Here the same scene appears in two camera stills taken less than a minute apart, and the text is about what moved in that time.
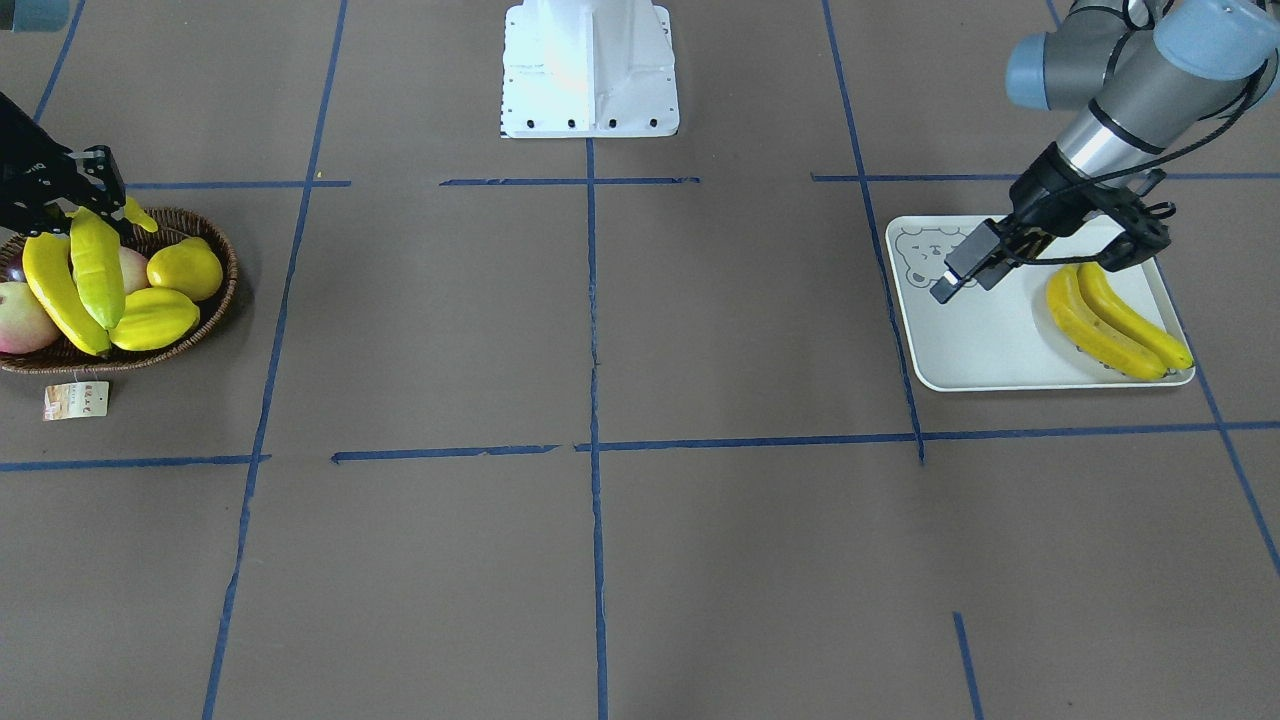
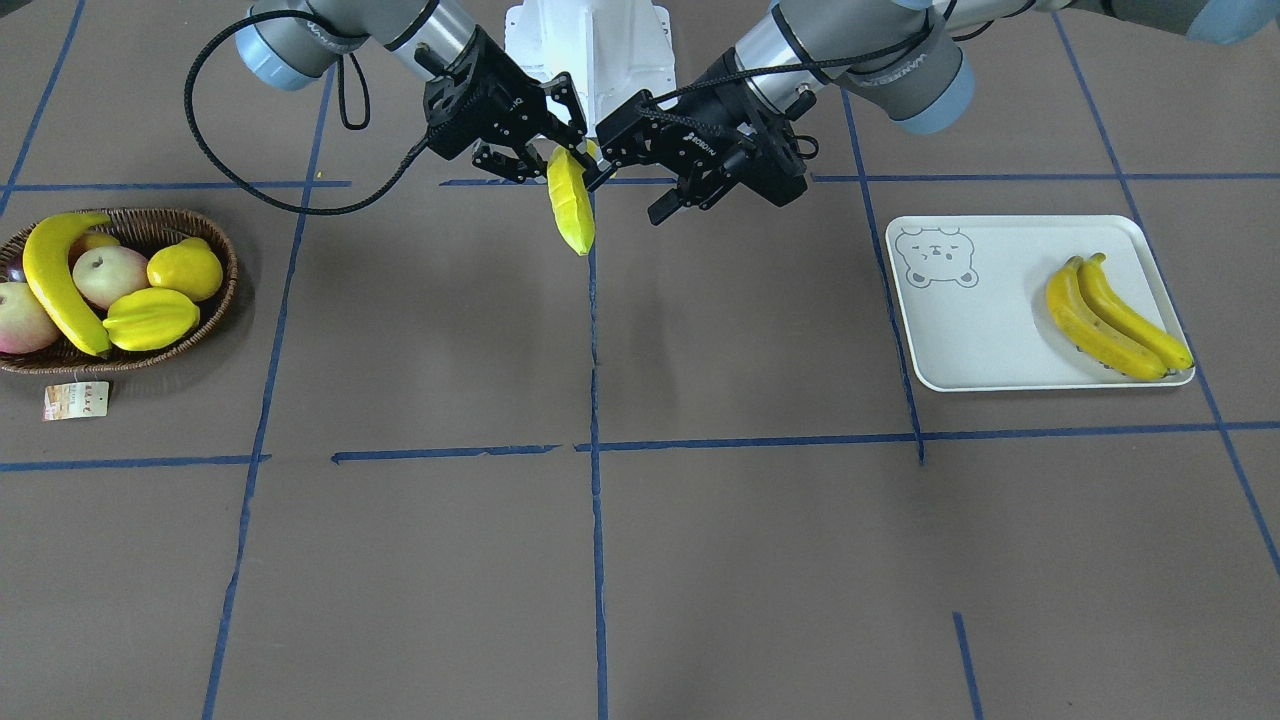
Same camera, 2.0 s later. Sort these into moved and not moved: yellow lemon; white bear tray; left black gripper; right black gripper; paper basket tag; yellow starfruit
Moved: right black gripper; left black gripper
Not moved: yellow starfruit; yellow lemon; white bear tray; paper basket tag
